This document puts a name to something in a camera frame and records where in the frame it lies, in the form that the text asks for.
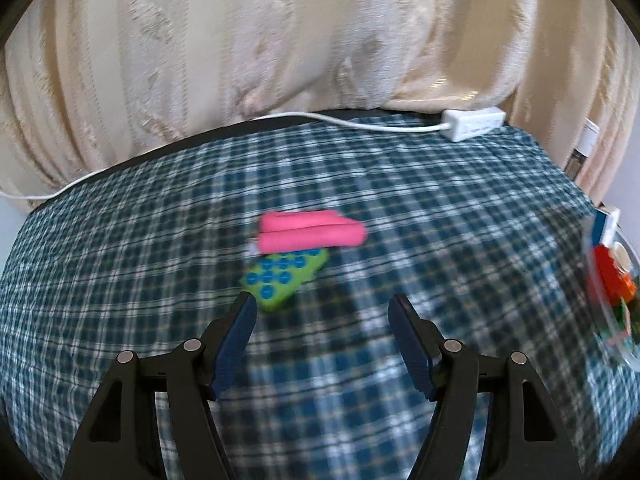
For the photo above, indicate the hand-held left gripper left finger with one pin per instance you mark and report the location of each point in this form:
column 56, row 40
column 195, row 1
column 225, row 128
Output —
column 232, row 345

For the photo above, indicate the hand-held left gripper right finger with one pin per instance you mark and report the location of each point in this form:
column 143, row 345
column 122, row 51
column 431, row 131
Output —
column 412, row 350

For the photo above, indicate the green calculator blue buttons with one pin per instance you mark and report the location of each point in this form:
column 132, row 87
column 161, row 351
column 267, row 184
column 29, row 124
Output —
column 280, row 277

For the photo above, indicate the pink cloth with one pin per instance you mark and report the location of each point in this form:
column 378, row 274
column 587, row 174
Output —
column 310, row 240

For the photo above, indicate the clear plastic bowl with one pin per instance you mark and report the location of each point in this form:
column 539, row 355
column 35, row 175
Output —
column 594, row 280

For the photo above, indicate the plaid tablecloth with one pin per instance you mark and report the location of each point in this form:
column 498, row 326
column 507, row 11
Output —
column 400, row 200

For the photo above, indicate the red item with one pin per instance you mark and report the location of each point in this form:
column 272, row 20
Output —
column 606, row 267

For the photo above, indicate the red-orange block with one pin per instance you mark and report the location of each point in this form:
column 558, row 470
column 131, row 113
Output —
column 628, row 287

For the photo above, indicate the white power strip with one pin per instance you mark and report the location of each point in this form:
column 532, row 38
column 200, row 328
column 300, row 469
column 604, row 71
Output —
column 475, row 122

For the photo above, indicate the cream patterned curtain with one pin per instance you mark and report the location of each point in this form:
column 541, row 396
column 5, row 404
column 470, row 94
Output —
column 250, row 35
column 610, row 110

